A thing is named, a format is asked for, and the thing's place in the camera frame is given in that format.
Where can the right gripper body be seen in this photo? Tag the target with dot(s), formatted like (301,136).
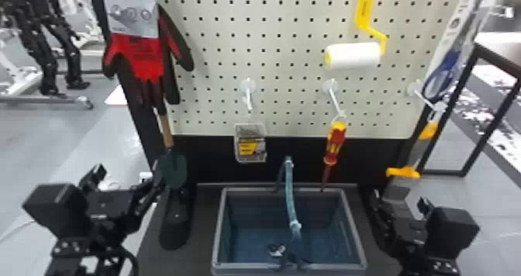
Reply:
(409,232)

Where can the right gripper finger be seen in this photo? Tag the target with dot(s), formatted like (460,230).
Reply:
(384,212)
(424,207)

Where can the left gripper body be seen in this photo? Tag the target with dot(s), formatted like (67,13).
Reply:
(108,212)

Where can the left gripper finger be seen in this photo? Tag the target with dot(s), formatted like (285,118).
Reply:
(146,198)
(94,176)

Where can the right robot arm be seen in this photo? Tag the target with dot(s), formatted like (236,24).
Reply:
(431,265)

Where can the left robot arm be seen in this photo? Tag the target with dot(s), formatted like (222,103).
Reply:
(77,257)

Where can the yellow and grey bar clamp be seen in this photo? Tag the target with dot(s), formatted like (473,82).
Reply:
(419,151)

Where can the red and yellow screwdriver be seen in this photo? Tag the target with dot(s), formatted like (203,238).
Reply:
(335,141)

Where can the blue basket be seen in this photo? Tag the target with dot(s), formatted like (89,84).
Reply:
(252,228)

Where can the clear box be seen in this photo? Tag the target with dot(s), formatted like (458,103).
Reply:
(250,144)

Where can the red and black gloves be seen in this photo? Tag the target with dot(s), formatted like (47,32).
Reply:
(138,57)

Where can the yellow paint roller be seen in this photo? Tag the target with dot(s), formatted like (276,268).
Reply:
(353,55)

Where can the black side table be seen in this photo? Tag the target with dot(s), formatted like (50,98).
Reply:
(494,51)

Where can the blue scissors on card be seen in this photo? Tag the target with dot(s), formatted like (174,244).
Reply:
(456,37)

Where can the white pegboard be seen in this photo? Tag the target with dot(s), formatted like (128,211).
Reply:
(285,33)

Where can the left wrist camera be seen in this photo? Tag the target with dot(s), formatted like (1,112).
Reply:
(51,208)

